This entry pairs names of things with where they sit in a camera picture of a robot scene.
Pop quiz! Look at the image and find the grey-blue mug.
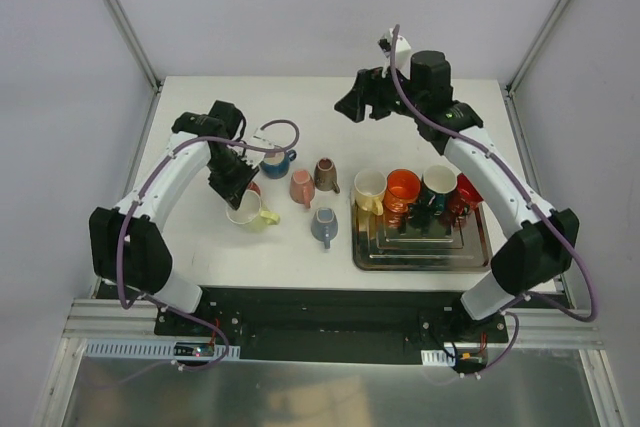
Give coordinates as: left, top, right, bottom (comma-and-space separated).
311, 207, 338, 249

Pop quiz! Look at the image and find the right white cable duct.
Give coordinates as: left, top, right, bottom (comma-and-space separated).
420, 350, 488, 367

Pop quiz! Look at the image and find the right aluminium frame post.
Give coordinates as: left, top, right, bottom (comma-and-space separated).
504, 0, 574, 97

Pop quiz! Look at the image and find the left white cable duct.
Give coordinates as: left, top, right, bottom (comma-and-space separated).
85, 340, 241, 362

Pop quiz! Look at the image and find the steel baking tray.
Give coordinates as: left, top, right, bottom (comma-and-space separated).
351, 202, 492, 273

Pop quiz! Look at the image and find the red mug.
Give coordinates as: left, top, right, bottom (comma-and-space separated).
447, 173, 484, 217

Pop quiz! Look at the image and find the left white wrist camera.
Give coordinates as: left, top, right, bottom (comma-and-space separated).
246, 128, 275, 165

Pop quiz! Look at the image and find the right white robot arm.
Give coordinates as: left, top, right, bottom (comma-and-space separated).
335, 40, 579, 342

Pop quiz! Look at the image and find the yellow mug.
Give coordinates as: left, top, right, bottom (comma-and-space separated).
353, 169, 387, 216

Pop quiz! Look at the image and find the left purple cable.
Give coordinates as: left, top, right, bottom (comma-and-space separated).
119, 119, 302, 373

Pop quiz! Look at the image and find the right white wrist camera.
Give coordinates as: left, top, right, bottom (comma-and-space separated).
378, 28, 412, 78

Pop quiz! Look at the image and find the left aluminium frame post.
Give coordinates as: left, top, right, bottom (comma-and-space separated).
102, 0, 162, 92

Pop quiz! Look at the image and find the bright orange mug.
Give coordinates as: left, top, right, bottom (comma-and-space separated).
383, 169, 421, 214

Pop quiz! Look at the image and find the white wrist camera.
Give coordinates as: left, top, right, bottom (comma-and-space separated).
246, 128, 275, 165
378, 28, 412, 78

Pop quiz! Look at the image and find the small orange cup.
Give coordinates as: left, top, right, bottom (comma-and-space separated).
247, 182, 262, 196

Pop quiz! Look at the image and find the pale yellow-green mug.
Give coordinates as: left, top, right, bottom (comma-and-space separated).
226, 190, 281, 233

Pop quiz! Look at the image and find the dark green mug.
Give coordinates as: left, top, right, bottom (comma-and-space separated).
418, 165, 457, 215

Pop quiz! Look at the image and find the brown striped mug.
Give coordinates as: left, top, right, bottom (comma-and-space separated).
314, 157, 340, 194

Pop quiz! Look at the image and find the white cable duct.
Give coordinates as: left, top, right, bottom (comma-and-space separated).
420, 350, 488, 367
85, 340, 241, 362

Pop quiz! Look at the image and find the aluminium frame post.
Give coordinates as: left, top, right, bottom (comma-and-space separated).
102, 0, 162, 92
504, 0, 574, 97

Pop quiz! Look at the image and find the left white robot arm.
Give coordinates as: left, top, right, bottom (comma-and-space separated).
89, 101, 258, 336

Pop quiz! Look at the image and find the pink mug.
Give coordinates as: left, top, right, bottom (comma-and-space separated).
289, 169, 315, 210

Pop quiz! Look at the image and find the blue ribbed mug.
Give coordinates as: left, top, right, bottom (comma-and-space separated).
260, 149, 297, 179

